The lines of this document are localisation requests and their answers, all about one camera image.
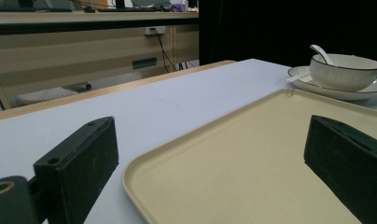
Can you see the white ceramic spoon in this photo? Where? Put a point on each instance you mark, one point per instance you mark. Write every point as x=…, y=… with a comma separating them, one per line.
x=321, y=53

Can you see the black curtain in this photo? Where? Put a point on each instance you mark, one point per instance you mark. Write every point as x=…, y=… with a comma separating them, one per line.
x=286, y=28

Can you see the wooden desk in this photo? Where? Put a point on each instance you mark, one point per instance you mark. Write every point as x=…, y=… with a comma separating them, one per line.
x=84, y=18

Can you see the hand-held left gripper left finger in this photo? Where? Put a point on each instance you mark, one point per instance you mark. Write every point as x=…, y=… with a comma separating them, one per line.
x=80, y=168

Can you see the white wall socket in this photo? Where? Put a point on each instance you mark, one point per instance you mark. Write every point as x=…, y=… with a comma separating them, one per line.
x=154, y=30

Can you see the beige plastic tray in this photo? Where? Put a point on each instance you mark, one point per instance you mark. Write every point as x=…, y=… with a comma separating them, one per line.
x=245, y=161

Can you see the white chair base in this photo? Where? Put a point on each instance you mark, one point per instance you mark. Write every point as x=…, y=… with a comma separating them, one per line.
x=46, y=95

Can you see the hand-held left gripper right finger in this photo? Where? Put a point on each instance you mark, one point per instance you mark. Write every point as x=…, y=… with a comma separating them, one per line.
x=348, y=161

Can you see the white plate with dark rim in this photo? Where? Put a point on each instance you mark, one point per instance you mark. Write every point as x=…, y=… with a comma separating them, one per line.
x=339, y=92

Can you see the purple object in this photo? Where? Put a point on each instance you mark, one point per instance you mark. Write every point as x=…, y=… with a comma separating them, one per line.
x=178, y=7

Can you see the white chopsticks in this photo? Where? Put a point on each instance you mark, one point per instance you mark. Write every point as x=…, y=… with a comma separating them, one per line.
x=297, y=77

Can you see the white ribbed bowl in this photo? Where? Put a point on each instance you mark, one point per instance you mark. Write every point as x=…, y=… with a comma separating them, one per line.
x=342, y=74

